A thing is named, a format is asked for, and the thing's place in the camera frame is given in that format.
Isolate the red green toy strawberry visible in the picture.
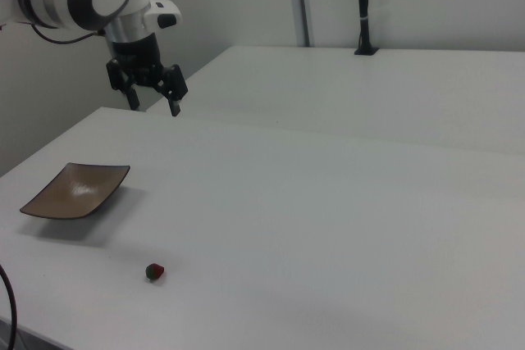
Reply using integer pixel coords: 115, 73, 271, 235
145, 261, 167, 283

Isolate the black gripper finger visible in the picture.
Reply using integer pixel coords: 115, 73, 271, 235
105, 57, 141, 112
155, 63, 189, 118

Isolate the black pole stand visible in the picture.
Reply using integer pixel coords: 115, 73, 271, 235
354, 0, 381, 57

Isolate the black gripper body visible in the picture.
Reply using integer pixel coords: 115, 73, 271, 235
107, 32, 165, 87

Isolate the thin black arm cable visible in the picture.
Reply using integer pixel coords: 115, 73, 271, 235
30, 20, 108, 45

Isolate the white side table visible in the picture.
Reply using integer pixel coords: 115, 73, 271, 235
145, 44, 525, 159

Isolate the brown square ceramic plate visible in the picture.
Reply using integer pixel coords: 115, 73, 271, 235
19, 162, 131, 220

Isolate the dark thick cable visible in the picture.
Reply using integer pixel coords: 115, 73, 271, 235
0, 263, 20, 350

